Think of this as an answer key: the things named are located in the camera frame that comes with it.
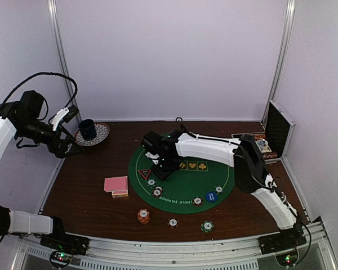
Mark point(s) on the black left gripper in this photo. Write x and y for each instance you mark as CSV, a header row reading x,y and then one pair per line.
x,y
59,151

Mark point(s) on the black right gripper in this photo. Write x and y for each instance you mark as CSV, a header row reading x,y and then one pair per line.
x,y
164,175

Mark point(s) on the black chips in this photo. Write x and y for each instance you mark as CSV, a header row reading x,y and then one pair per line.
x,y
158,191

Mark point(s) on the black chip bottom mat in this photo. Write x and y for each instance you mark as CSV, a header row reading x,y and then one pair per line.
x,y
197,201

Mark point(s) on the red backed card deck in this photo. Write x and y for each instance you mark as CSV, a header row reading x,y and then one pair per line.
x,y
115,184

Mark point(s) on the red five chip stack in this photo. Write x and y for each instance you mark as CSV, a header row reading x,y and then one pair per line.
x,y
143,216

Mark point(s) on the black hundred chip stack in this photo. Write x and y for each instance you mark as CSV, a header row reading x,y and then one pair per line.
x,y
173,222

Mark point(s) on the blue small blind button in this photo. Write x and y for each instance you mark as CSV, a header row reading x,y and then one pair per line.
x,y
211,197

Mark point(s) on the green chip stack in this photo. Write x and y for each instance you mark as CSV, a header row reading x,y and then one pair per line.
x,y
207,226

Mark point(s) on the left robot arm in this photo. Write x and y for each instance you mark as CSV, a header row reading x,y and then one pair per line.
x,y
20,120

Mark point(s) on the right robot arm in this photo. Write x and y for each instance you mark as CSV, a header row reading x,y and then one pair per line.
x,y
242,154

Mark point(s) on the black red triangle button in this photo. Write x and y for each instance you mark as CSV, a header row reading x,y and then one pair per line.
x,y
144,173

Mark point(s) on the blue ceramic mug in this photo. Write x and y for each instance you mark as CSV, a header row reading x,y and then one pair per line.
x,y
87,129

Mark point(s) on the green round poker mat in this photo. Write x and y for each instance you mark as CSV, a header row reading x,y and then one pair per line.
x,y
195,178

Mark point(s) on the floral patterned plate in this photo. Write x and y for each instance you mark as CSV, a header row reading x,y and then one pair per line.
x,y
102,132

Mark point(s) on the gold playing card box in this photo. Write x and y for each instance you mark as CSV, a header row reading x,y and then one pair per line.
x,y
118,194

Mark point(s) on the aluminium poker chip case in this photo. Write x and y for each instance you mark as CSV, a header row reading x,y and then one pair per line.
x,y
273,141

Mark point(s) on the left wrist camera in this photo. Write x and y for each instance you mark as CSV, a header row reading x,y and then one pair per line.
x,y
65,114

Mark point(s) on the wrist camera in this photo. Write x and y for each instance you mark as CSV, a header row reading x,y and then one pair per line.
x,y
155,143
65,114

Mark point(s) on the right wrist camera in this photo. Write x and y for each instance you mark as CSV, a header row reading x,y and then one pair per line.
x,y
155,143

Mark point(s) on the aluminium front rail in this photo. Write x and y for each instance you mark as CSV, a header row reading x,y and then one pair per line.
x,y
237,253

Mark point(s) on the left aluminium frame post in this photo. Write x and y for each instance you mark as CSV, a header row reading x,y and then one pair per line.
x,y
52,10

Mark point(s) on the aluminium frame post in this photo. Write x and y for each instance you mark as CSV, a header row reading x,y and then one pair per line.
x,y
283,49
52,10

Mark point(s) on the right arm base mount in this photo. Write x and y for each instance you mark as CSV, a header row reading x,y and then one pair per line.
x,y
279,242

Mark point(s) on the right aluminium frame post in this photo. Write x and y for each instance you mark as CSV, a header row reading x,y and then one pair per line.
x,y
283,49

